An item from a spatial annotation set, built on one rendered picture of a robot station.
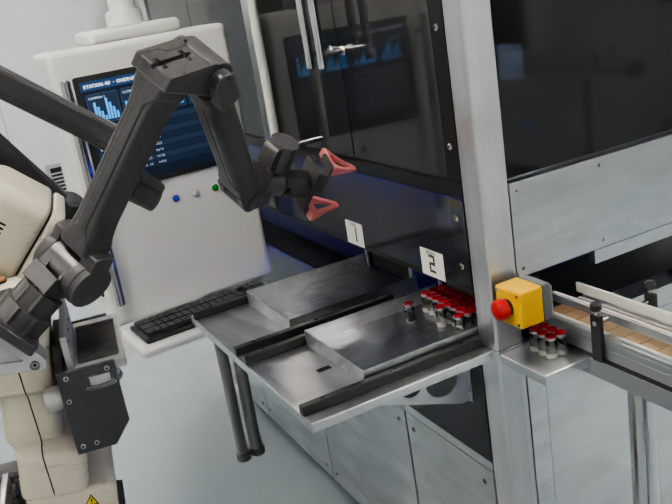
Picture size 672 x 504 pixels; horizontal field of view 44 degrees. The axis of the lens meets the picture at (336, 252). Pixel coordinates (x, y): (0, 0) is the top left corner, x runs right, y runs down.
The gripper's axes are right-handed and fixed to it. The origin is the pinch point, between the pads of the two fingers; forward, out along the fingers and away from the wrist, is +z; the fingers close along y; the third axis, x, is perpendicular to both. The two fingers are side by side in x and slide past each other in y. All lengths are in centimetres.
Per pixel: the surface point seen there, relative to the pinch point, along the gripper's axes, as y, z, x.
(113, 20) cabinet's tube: 14, -29, -83
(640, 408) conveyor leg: -1, 36, 62
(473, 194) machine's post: -17.6, 10.5, 23.1
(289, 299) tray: 42.6, 6.6, -8.6
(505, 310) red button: -6.0, 13.5, 41.6
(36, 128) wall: 293, 40, -436
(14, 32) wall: 234, 20, -472
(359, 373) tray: 16.7, -4.8, 35.9
